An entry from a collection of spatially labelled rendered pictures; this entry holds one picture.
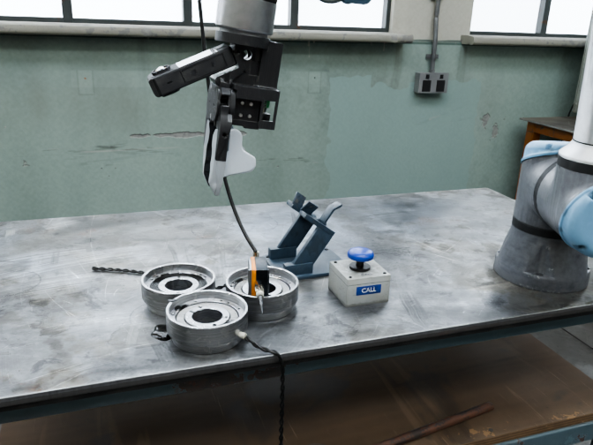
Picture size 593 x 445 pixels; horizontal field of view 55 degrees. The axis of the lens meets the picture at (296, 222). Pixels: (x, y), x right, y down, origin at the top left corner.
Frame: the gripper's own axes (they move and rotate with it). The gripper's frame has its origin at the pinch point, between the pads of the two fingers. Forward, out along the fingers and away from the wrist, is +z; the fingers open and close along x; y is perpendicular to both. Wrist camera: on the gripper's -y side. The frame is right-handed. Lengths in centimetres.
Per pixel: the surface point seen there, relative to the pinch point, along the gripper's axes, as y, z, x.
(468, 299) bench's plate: 39.9, 12.7, -10.5
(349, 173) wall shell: 98, 33, 157
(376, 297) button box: 25.4, 13.7, -8.1
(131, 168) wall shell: 1, 39, 156
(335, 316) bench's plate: 18.3, 15.7, -10.2
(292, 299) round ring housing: 12.0, 13.9, -8.6
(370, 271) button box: 24.5, 10.3, -6.2
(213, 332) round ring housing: -0.5, 14.7, -15.9
